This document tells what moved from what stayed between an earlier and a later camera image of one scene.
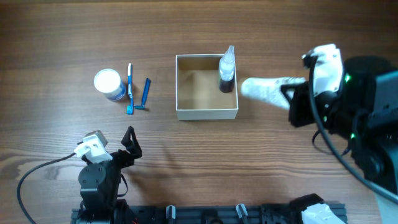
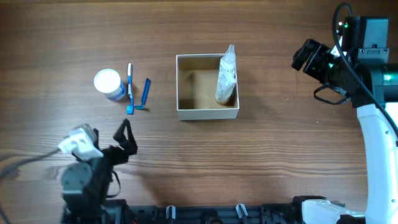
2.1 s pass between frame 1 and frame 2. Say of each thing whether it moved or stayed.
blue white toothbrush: stayed
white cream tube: moved
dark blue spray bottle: stayed
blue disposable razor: stayed
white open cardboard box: stayed
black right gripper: moved
